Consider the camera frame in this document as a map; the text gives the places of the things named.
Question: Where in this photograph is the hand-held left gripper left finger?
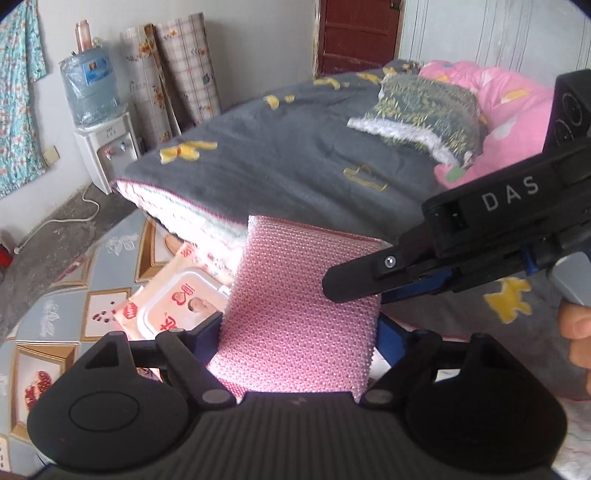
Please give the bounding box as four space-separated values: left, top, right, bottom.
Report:
84 314 237 411

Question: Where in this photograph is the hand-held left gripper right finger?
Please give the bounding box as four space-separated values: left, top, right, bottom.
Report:
360 318 509 409

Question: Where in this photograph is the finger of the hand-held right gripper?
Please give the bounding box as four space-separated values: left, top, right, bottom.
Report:
322 240 462 306

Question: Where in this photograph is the pink scouring sponge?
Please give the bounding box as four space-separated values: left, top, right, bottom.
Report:
208 215 387 403

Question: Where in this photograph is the person's right hand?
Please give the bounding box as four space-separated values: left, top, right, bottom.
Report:
556 302 591 385

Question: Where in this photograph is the wet wipes pack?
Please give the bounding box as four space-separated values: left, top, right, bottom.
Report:
113 240 237 370

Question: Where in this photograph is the pink quilt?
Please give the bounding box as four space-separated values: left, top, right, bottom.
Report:
418 60 555 191

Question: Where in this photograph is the dark patterned pillow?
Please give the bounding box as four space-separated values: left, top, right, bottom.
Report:
346 71 486 169

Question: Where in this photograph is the grey blanket with yellow prints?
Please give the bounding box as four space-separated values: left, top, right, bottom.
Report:
113 59 591 402

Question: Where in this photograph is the white water dispenser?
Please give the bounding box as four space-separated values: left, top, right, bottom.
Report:
74 113 142 195

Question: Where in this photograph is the dark red door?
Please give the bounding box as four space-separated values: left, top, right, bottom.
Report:
316 0 402 79

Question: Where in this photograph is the rolled mat with grid print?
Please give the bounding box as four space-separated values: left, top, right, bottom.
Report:
154 13 222 128

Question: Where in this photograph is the blue water jug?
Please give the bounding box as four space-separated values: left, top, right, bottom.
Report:
58 44 128 128

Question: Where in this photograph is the teal floral cloth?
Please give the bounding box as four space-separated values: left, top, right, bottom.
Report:
0 7 49 199

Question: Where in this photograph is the pink bottle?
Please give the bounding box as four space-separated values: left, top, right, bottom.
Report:
76 19 96 51

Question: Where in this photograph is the white power cable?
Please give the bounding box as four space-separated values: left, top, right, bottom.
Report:
14 185 100 254

